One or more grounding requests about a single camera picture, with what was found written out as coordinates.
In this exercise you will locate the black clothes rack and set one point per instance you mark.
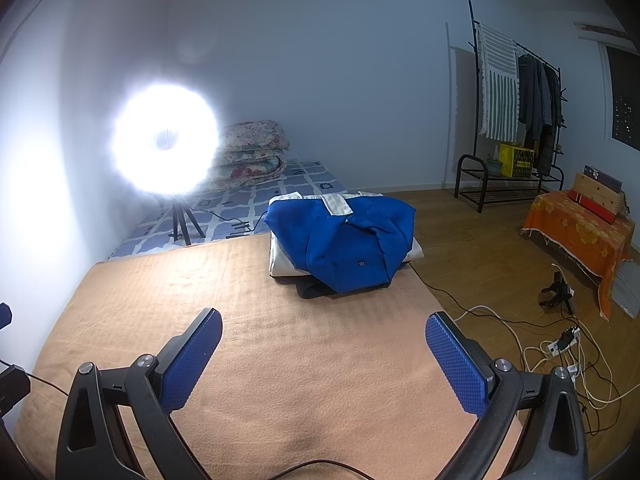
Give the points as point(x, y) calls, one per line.
point(472, 180)

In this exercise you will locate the dark hanging clothes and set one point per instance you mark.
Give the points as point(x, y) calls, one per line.
point(540, 105)

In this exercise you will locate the floral quilt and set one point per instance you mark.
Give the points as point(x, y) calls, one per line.
point(245, 175)
point(250, 157)
point(255, 135)

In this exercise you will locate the spare black gripper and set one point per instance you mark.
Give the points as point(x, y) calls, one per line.
point(559, 295)

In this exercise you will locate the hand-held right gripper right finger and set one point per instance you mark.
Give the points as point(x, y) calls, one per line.
point(457, 365)

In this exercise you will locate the tan blanket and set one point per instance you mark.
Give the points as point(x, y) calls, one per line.
point(275, 335)

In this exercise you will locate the yellow box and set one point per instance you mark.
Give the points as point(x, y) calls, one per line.
point(517, 160)

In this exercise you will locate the black tripod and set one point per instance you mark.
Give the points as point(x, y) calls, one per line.
point(181, 220)

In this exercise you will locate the dark garment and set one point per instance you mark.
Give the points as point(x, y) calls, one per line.
point(312, 290)

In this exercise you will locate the dark purple box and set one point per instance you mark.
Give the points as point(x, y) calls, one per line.
point(605, 177)

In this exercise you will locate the white power strip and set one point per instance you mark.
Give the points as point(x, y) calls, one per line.
point(560, 345)

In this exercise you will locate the grey woven cloth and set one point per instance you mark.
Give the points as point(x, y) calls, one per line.
point(627, 285)

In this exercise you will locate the orange box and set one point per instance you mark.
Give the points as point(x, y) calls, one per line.
point(565, 240)

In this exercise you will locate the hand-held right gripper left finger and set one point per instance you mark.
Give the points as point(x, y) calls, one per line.
point(195, 360)

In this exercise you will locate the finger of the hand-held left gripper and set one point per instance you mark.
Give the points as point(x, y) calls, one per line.
point(5, 316)

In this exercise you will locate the red box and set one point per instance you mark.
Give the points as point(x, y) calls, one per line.
point(592, 207)

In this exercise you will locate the patterned blue floor mat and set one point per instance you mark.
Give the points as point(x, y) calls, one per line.
point(235, 205)

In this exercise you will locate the white and blue jacket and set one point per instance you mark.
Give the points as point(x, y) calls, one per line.
point(340, 240)

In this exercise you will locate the striped white towel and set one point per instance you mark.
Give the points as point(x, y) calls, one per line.
point(497, 85)

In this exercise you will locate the tan box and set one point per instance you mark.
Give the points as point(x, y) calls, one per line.
point(607, 200)

